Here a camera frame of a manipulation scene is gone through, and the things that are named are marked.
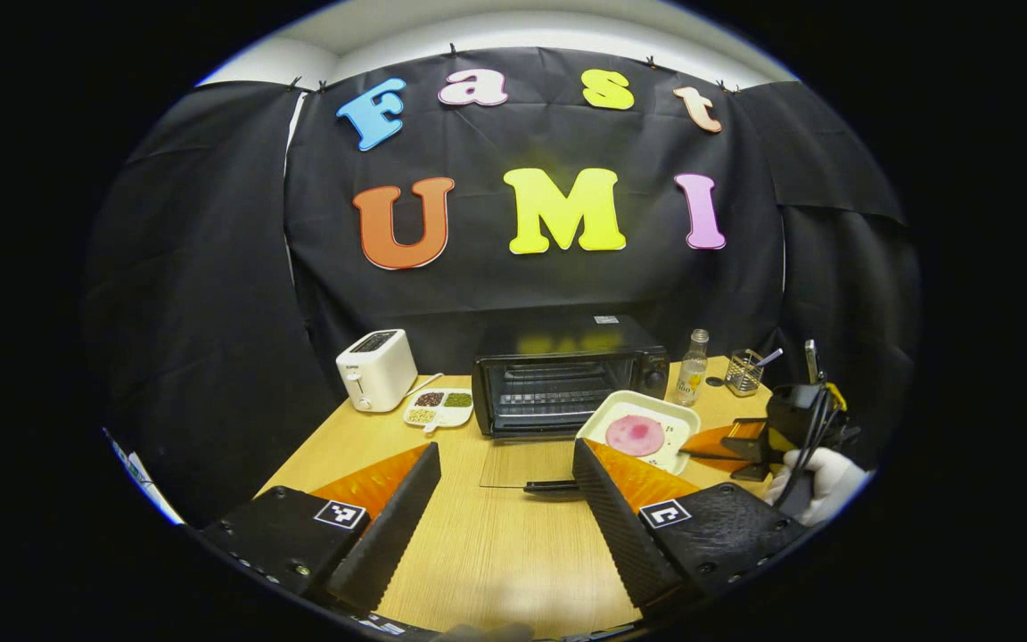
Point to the white food tray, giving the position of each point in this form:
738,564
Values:
678,419

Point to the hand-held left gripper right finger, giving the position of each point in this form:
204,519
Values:
616,526

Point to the metal spoon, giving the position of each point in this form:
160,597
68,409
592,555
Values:
770,357

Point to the white divided bean dish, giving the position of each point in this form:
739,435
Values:
442,408

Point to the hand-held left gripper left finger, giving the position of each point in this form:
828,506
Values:
393,530

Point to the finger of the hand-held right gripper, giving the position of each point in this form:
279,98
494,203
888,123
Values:
714,448
745,428

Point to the black electric oven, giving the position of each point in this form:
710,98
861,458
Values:
549,343

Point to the clear glass bottle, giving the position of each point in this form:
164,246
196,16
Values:
692,374

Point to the white toaster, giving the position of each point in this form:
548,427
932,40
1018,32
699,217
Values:
375,370

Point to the pink ham slice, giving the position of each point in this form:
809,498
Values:
634,435

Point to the black backdrop cloth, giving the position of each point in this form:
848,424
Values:
210,267

